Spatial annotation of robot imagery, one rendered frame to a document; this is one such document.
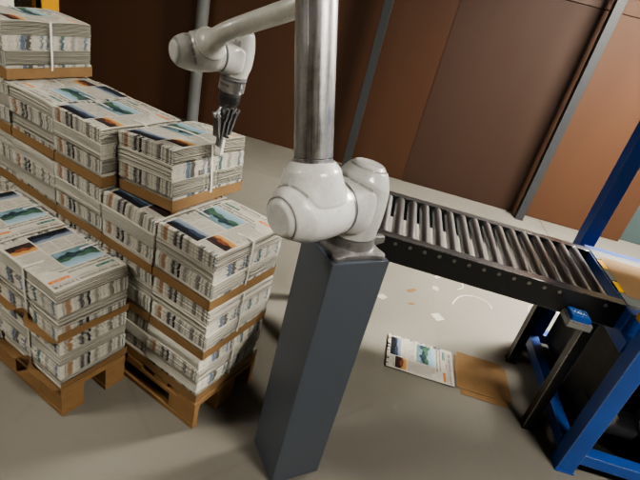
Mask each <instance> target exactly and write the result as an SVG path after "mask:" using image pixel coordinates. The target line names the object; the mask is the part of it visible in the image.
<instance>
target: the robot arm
mask: <svg viewBox="0 0 640 480"><path fill-rule="evenodd" d="M294 20H295V43H294V143H293V159H291V160H289V162H288V164H287V165H286V166H285V167H284V168H283V173H282V176H281V179H280V182H279V185H278V187H277V189H276V190H274V191H273V193H272V194H271V196H270V199H269V202H268V204H267V219H268V223H269V225H270V228H271V229H272V231H273V232H274V233H275V234H277V235H278V236H280V237H282V238H284V239H287V240H291V241H294V242H297V243H312V242H319V243H320V245H321V246H322V247H323V248H324V249H325V251H326V252H327V253H328V254H329V256H330V260H331V261H332V262H334V263H342V262H345V261H358V260H384V258H385V253H384V252H382V251H381V250H380V249H378V248H377V247H376V246H375V245H378V244H382V243H384V241H385V236H384V235H383V234H381V233H377V231H378V229H379V227H380V225H381V222H382V219H383V216H384V213H385V210H386V206H387V203H388V199H389V194H390V180H389V175H388V173H387V172H386V169H385V168H384V166H382V165H381V164H379V163H377V162H375V161H373V160H370V159H368V158H363V157H356V158H354V159H351V160H349V161H348V162H347V163H346V164H344V165H343V166H342V167H341V168H340V167H339V165H338V164H337V163H336V162H335V161H334V160H333V137H334V110H335V82H336V54H337V27H338V0H280V1H277V2H275V3H272V4H269V5H266V6H264V7H262V8H259V9H256V10H252V11H249V12H246V13H243V14H241V15H238V16H235V17H233V18H231V19H228V20H226V21H224V22H222V23H220V24H218V25H216V26H214V27H212V28H210V27H201V28H199V29H197V30H190V31H189V32H182V33H179V34H177V35H175V36H173V37H172V38H171V40H170V44H169V53H170V59H171V60H172V61H173V63H174V64H175V65H176V66H178V67H180V68H182V69H184V70H191V71H199V72H214V71H219V72H220V79H219V84H218V88H219V89H220V91H219V95H218V100H219V102H220V104H219V106H218V110H217V111H213V112H212V116H213V132H212V135H214V136H215V137H216V142H215V149H214V153H216V154H218V155H219V156H221V155H223V151H224V147H225V143H226V138H228V139H229V137H228V135H231V133H232V130H233V127H234V124H235V121H236V119H237V116H238V114H239V113H240V110H239V109H238V108H237V106H238V105H239V104H240V99H241V95H242V94H244V91H245V87H246V83H247V79H248V76H249V73H250V71H251V67H252V64H253V59H254V54H255V35H254V33H255V32H258V31H260V30H266V29H269V28H272V27H276V26H279V25H282V24H286V23H288V22H291V21H294Z"/></svg>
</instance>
